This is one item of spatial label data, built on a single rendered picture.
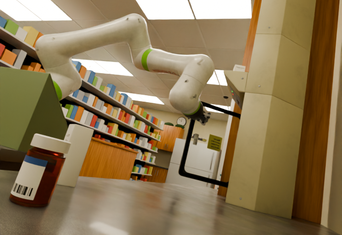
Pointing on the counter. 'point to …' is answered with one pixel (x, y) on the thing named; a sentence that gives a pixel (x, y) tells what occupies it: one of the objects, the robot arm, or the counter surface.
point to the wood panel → (309, 100)
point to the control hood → (236, 83)
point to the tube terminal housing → (269, 127)
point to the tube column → (289, 9)
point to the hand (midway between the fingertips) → (202, 121)
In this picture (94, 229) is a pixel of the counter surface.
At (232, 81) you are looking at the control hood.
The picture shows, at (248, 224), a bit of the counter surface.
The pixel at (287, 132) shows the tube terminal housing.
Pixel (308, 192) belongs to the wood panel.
